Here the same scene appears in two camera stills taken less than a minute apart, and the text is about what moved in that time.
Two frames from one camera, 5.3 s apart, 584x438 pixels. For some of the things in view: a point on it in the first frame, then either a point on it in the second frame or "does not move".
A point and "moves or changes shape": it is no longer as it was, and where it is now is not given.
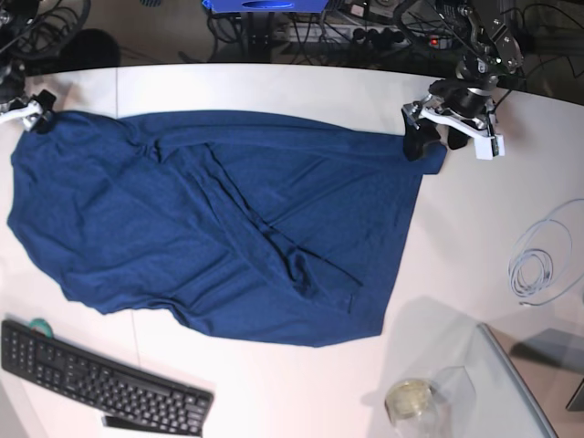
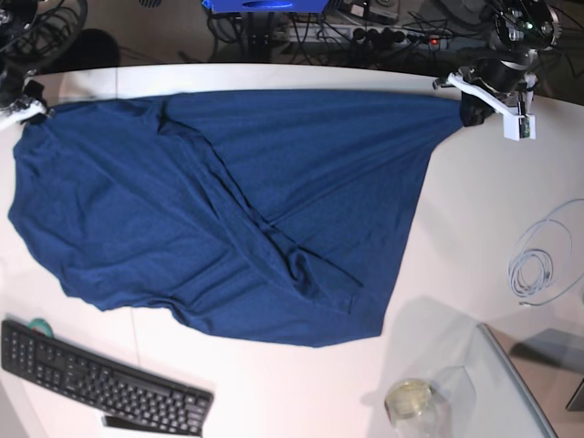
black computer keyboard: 125,398 does not move
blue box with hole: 265,6 does not move
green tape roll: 41,326 does not move
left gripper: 466,94 to 501,75
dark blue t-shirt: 254,225 moves or changes shape
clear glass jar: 415,411 does not move
